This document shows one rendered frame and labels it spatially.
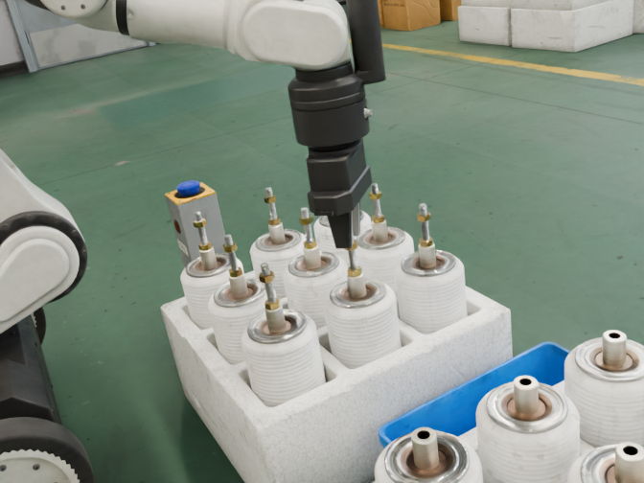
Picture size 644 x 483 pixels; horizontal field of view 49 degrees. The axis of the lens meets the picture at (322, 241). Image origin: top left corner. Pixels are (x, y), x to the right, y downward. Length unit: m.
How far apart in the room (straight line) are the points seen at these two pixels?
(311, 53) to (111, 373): 0.82
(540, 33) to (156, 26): 2.88
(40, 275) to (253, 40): 0.49
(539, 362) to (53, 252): 0.70
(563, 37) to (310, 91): 2.75
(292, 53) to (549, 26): 2.81
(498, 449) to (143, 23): 0.57
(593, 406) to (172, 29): 0.59
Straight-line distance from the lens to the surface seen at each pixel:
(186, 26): 0.80
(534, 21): 3.58
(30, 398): 1.02
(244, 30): 0.77
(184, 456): 1.13
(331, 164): 0.81
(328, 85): 0.79
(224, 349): 0.99
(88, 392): 1.35
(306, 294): 0.99
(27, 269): 1.06
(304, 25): 0.76
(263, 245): 1.11
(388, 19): 4.79
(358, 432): 0.93
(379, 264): 1.04
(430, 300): 0.95
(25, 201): 1.08
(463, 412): 0.98
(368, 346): 0.91
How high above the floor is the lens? 0.70
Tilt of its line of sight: 24 degrees down
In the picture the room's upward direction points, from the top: 9 degrees counter-clockwise
